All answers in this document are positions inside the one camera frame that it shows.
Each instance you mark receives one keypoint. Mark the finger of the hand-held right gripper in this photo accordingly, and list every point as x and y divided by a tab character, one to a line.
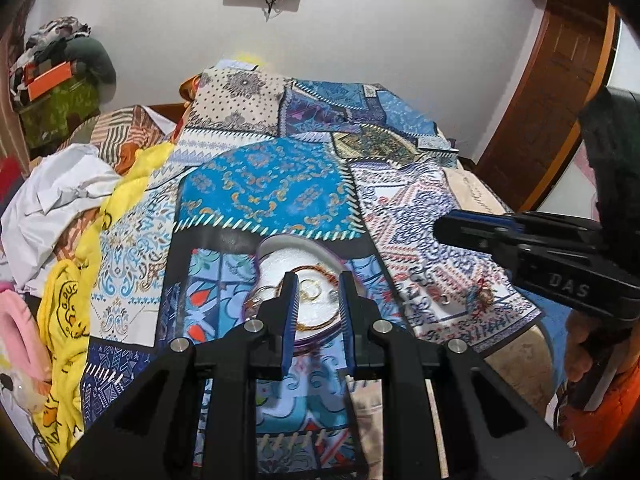
500	220
475	240

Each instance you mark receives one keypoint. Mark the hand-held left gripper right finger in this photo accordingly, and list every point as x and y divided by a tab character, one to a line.
347	320

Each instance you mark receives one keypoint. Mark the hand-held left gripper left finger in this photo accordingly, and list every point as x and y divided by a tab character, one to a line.
290	320

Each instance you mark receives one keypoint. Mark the small gold hoop earring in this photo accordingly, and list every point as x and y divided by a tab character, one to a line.
312	287

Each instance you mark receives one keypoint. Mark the thin gold bangle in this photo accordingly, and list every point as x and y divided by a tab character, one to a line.
257	294

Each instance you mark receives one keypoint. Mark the round white jewellery tray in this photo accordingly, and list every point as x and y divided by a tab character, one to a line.
280	260

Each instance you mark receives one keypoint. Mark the person's right hand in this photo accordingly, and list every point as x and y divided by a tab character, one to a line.
576	350

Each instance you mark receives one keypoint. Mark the wooden door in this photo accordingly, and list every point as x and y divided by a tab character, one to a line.
550	110

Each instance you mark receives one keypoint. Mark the beige mattress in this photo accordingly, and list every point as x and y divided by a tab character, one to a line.
515	360

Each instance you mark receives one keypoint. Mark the blue patchwork blanket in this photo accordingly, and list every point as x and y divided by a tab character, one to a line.
265	195

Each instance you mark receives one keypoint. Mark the yellow printed cloth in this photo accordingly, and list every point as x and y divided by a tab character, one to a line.
70	310

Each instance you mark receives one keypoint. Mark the orange striped bedsheet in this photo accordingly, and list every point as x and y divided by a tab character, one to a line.
120	135

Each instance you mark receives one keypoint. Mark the yellow plastic object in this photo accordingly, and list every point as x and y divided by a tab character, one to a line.
245	56

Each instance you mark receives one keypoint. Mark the white cloth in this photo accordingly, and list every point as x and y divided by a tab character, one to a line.
50	200

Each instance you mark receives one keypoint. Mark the pink plush slipper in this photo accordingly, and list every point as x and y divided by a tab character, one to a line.
20	340

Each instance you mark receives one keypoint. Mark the green patterned cloth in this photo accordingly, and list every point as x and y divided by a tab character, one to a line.
60	110

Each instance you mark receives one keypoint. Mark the red cloth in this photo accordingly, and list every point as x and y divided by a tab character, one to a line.
7	175

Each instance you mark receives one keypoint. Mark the dark grey cushion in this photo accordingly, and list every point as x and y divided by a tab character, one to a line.
95	60

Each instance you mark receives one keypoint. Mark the striped brown curtain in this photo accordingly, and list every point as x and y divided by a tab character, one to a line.
10	135

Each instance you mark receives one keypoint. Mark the orange box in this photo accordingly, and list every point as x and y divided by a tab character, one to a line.
47	80

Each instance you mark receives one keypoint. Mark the pile of clothes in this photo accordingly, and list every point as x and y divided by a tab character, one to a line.
50	35

